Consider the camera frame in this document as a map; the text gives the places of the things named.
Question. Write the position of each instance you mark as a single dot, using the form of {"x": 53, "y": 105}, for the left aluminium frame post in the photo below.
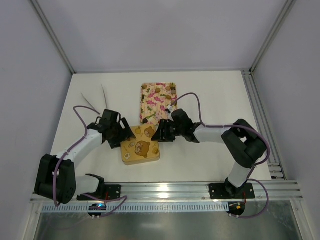
{"x": 52, "y": 35}

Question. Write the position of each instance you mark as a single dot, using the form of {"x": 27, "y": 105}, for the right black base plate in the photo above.
{"x": 222, "y": 191}

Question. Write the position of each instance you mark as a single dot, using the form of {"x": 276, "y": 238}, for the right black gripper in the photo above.
{"x": 163, "y": 130}

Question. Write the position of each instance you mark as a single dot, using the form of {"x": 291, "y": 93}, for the right aluminium frame post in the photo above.
{"x": 272, "y": 34}

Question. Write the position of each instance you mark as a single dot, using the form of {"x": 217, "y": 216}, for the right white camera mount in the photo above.
{"x": 169, "y": 110}

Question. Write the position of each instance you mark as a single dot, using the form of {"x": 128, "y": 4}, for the slotted cable duct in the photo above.
{"x": 137, "y": 207}

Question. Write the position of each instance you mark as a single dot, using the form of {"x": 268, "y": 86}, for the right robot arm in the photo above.
{"x": 243, "y": 142}

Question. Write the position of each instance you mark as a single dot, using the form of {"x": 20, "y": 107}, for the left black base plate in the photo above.
{"x": 112, "y": 191}

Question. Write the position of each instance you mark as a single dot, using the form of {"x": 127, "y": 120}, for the aluminium frame post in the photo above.
{"x": 272, "y": 34}
{"x": 52, "y": 35}

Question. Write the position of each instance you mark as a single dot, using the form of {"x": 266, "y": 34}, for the silver tin lid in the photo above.
{"x": 140, "y": 149}

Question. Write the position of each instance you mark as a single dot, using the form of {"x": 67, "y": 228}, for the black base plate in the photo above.
{"x": 222, "y": 191}
{"x": 112, "y": 191}

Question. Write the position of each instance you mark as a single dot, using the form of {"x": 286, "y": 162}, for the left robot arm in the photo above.
{"x": 56, "y": 177}

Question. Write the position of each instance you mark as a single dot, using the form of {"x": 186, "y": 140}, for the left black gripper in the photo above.
{"x": 121, "y": 132}

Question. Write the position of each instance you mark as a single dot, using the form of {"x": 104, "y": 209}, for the aluminium rail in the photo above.
{"x": 274, "y": 190}

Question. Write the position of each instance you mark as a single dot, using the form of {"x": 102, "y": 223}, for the floral rectangular tray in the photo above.
{"x": 155, "y": 99}

